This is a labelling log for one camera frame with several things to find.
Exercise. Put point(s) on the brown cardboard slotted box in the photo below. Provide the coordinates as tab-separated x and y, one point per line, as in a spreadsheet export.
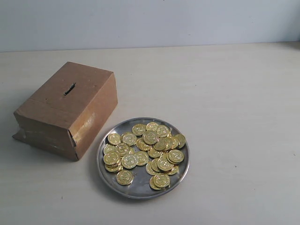
66	113

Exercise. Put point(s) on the gold coin back top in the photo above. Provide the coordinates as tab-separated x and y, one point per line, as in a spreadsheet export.
139	129

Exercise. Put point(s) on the gold coin left stack top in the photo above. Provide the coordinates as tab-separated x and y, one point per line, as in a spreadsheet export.
111	158

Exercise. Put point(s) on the lone gold coin front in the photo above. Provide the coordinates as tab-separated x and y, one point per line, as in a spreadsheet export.
124	177

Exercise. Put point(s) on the round steel plate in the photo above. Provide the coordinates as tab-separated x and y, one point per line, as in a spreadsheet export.
139	189

